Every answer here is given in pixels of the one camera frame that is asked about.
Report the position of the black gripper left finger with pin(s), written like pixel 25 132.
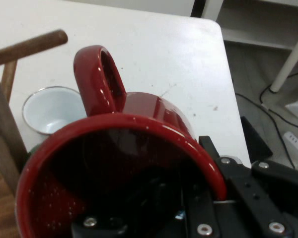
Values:
pixel 101 226

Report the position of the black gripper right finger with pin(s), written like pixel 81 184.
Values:
pixel 263 193

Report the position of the red enamel mug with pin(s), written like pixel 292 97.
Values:
pixel 149 109

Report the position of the black flat floor object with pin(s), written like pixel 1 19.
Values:
pixel 254 141

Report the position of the white power strip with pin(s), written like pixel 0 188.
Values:
pixel 296 145

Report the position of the white enamel mug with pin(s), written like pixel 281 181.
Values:
pixel 52 109

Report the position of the brown wooden mug tree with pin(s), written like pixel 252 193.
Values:
pixel 5 138

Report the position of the white slanted pole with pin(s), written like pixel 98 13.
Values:
pixel 288 64

